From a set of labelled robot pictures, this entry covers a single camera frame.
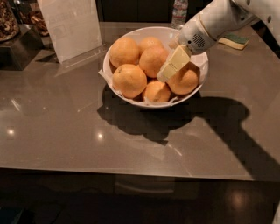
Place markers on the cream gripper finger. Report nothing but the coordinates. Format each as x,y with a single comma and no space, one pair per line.
173,43
178,58

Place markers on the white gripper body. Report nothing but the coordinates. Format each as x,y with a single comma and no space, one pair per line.
192,37

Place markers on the orange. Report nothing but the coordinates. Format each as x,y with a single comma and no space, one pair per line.
149,44
130,80
185,80
156,91
152,59
124,51

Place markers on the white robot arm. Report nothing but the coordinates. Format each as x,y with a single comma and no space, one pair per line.
234,14

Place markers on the white ceramic bowl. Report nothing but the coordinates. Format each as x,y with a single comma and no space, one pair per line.
165,35

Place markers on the plastic water bottle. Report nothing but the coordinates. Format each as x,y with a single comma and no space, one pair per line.
179,13

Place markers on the yellow green sponge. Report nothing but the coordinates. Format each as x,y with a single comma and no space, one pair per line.
234,41

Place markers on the clear acrylic sign holder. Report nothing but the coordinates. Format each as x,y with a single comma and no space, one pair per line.
74,29

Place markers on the dark square box stand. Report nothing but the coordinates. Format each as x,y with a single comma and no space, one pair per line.
17,53

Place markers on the glass jar of snacks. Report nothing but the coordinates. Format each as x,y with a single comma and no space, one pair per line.
9,27

